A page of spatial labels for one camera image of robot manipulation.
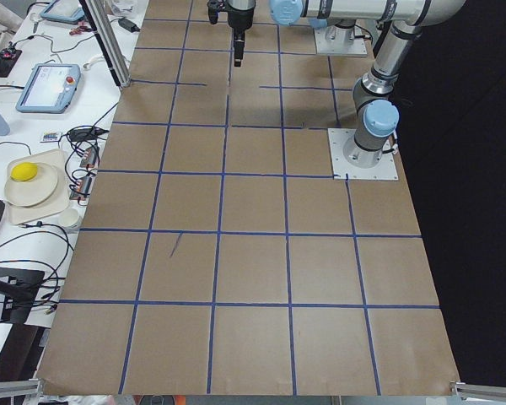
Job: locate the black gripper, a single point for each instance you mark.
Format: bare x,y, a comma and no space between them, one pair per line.
239,18

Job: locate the black device on stand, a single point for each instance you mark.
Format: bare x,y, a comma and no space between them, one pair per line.
18,289

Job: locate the black power adapter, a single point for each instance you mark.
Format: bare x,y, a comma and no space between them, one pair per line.
128,25

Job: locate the blue far teach pendant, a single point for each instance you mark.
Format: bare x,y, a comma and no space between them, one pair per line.
63,11

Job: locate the blue teach pendant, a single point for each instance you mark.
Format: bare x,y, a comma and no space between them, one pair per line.
63,11
50,88

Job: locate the blue near teach pendant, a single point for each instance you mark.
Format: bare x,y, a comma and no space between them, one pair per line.
50,88

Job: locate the small colourful card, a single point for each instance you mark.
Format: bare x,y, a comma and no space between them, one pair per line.
50,137

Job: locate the cream square tray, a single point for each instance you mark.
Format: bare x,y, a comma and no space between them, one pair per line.
55,203

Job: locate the white paper cup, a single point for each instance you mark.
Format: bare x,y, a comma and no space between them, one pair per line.
70,219

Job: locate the yellow lemon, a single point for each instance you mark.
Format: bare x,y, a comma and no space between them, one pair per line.
24,171

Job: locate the cream round plate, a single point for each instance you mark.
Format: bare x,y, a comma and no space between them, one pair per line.
29,193

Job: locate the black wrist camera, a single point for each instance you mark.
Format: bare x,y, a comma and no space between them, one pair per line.
214,8

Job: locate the aluminium frame post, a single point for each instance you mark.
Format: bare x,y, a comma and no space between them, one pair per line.
98,20

